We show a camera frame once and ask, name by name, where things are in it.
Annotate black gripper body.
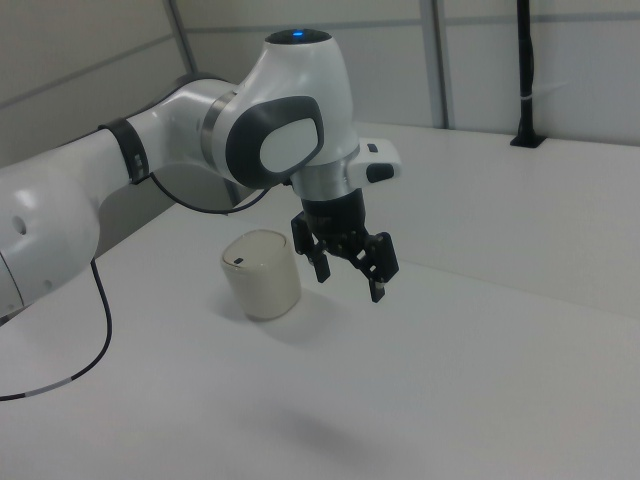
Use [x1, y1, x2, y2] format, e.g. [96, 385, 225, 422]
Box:
[298, 188, 370, 257]

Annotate small white trash can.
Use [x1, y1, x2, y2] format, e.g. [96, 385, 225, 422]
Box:
[220, 228, 303, 322]

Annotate black pole with base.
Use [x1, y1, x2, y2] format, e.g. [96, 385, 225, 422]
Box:
[509, 0, 547, 149]

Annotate grey partition frame post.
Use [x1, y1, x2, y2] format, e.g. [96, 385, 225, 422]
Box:
[429, 0, 457, 130]
[160, 0, 202, 76]

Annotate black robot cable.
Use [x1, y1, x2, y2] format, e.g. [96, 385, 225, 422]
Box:
[0, 168, 294, 401]

